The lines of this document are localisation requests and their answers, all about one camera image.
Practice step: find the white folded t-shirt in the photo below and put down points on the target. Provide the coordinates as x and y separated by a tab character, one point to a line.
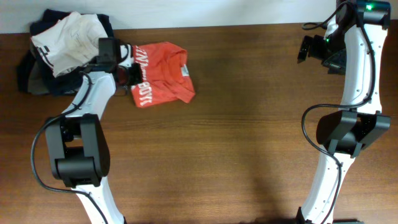
72	42

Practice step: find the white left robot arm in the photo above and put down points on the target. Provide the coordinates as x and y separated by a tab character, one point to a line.
78	152

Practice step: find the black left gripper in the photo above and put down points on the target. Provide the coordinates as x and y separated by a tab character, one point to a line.
138	69

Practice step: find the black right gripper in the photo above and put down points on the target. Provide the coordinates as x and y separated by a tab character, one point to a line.
337	66

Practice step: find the black folded garment bottom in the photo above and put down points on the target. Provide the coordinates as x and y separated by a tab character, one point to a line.
24	70

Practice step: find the orange printed t-shirt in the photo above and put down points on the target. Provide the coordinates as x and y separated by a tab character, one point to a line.
165	76

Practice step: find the navy folded garment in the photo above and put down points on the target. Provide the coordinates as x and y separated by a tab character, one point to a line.
69	83

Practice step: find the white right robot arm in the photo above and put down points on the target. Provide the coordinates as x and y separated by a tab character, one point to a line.
352	46

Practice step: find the grey folded garment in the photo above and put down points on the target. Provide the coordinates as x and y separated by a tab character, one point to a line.
35	82

